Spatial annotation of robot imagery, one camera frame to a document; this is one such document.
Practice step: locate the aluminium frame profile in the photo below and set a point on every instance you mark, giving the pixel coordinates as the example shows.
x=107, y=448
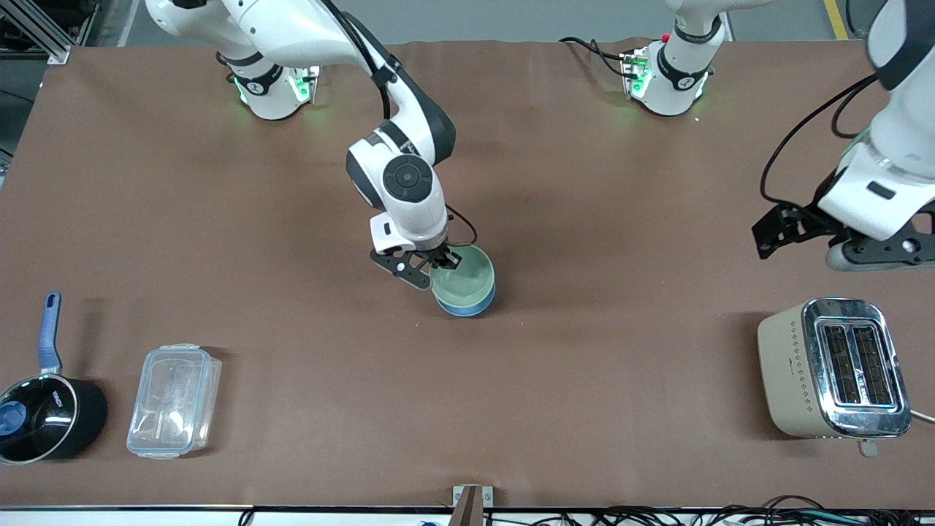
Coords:
x=44, y=29

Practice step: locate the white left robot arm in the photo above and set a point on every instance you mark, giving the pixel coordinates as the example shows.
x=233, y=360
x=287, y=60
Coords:
x=906, y=88

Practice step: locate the blue bowl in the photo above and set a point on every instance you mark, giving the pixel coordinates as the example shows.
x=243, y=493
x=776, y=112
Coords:
x=467, y=310

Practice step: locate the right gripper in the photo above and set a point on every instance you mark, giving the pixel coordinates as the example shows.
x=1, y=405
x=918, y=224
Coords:
x=432, y=256

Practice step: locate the beige and chrome toaster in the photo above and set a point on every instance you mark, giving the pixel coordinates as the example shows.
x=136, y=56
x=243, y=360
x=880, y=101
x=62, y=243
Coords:
x=789, y=372

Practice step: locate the brown table cover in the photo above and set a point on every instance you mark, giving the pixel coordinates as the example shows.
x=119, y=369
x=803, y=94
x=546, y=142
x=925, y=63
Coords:
x=584, y=365

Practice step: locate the glass lid with blue knob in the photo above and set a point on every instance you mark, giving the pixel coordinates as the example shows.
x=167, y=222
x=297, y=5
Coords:
x=29, y=420

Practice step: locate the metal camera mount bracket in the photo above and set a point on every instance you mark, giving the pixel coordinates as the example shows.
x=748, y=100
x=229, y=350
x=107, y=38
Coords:
x=471, y=504

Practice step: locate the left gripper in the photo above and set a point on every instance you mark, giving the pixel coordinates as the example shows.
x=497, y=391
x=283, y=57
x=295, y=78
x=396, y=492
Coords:
x=812, y=216

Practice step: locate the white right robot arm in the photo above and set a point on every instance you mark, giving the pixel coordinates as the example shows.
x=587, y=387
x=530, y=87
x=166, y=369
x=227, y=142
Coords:
x=292, y=29

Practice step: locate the green bowl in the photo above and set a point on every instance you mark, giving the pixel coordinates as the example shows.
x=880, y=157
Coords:
x=467, y=274

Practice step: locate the clear plastic food container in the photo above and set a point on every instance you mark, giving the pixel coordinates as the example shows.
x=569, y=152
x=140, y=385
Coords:
x=172, y=402

